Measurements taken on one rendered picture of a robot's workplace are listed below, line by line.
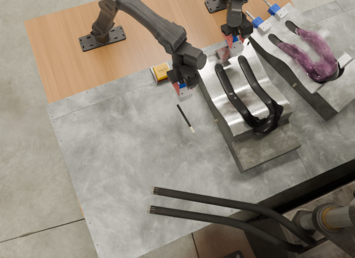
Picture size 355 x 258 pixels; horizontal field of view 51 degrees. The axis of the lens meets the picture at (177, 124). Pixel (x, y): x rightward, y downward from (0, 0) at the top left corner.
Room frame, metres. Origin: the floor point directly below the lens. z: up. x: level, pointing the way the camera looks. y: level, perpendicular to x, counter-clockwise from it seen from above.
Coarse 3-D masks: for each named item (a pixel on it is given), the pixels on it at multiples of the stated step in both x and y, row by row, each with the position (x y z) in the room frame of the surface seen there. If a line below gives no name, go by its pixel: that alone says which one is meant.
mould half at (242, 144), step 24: (240, 72) 0.72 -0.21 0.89; (264, 72) 0.75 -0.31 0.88; (216, 96) 0.60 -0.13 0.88; (240, 96) 0.62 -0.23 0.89; (240, 120) 0.50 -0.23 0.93; (288, 120) 0.57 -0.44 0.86; (240, 144) 0.43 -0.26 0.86; (264, 144) 0.45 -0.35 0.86; (288, 144) 0.47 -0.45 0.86; (240, 168) 0.34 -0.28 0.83
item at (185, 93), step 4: (180, 84) 0.59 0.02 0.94; (184, 84) 0.60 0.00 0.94; (180, 88) 0.57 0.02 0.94; (184, 88) 0.57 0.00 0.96; (180, 92) 0.55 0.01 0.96; (184, 92) 0.56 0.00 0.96; (188, 92) 0.56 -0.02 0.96; (192, 92) 0.56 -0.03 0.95; (180, 96) 0.54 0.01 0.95; (184, 96) 0.54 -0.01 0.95; (188, 96) 0.55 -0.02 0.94; (180, 100) 0.53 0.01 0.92
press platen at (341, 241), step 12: (324, 204) 0.23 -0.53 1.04; (336, 204) 0.24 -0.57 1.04; (312, 216) 0.19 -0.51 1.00; (324, 216) 0.19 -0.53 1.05; (324, 228) 0.15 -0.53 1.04; (336, 228) 0.16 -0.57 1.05; (348, 228) 0.16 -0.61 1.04; (336, 240) 0.12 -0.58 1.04; (348, 240) 0.13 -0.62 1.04; (348, 252) 0.09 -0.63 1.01
